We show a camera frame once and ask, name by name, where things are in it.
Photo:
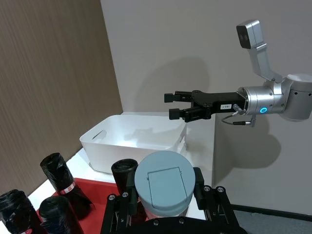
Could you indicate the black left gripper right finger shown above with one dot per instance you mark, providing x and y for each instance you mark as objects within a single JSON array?
[{"x": 217, "y": 204}]

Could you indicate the black bag roll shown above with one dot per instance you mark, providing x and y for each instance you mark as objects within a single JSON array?
[
  {"x": 122, "y": 175},
  {"x": 63, "y": 180},
  {"x": 59, "y": 217},
  {"x": 17, "y": 214}
]

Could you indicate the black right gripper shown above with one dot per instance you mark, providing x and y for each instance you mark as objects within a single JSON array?
[{"x": 219, "y": 100}]

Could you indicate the white plastic bin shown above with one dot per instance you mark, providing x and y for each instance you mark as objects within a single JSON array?
[{"x": 114, "y": 146}]

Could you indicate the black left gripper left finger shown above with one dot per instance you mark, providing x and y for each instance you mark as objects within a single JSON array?
[{"x": 117, "y": 214}]

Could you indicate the canister with blue-grey lid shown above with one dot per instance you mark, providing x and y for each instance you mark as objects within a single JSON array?
[{"x": 165, "y": 182}]

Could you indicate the red tray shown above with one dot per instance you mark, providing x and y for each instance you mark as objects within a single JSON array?
[{"x": 100, "y": 195}]

